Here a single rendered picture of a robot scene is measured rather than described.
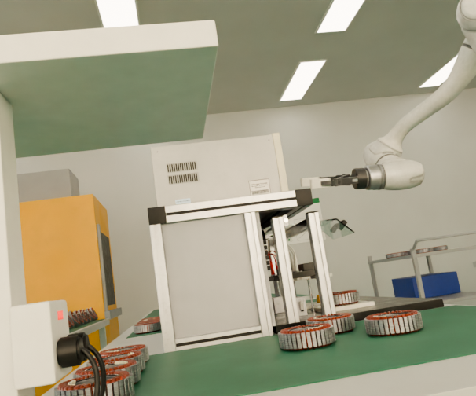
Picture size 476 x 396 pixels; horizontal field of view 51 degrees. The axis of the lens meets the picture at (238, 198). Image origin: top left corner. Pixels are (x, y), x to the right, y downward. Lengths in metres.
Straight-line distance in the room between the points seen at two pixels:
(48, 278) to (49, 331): 4.53
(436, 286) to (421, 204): 3.44
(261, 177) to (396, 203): 6.19
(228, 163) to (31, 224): 3.89
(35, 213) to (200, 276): 4.01
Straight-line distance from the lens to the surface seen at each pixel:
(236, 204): 1.32
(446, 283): 4.50
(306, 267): 1.53
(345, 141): 7.56
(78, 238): 5.10
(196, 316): 1.31
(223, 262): 1.32
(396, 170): 1.81
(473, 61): 1.80
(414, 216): 7.70
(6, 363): 0.64
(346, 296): 1.54
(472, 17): 1.60
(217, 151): 1.49
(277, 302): 1.75
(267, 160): 1.51
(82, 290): 5.07
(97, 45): 0.62
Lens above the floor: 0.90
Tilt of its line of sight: 9 degrees up
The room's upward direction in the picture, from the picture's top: 8 degrees counter-clockwise
